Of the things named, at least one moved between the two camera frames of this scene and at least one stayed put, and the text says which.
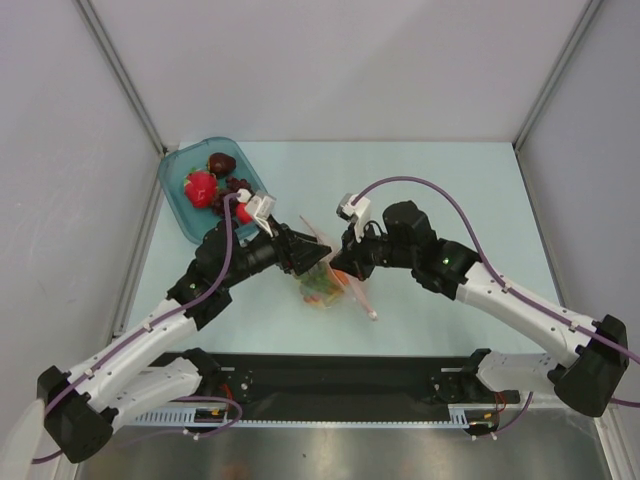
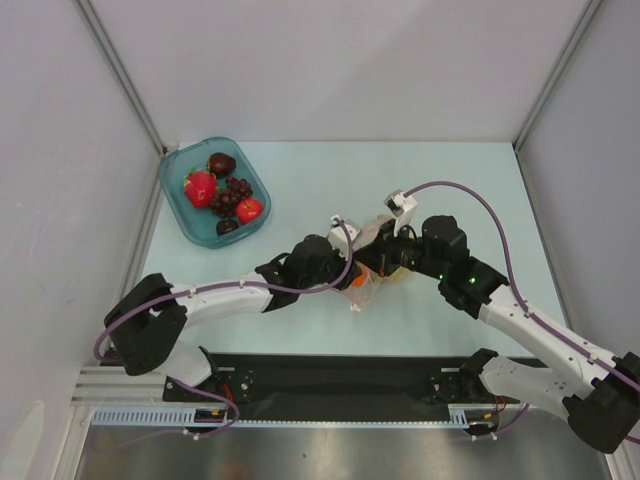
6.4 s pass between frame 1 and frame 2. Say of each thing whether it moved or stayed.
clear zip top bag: moved
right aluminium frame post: stayed
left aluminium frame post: stayed
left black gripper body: moved
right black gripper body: stayed
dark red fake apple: stayed
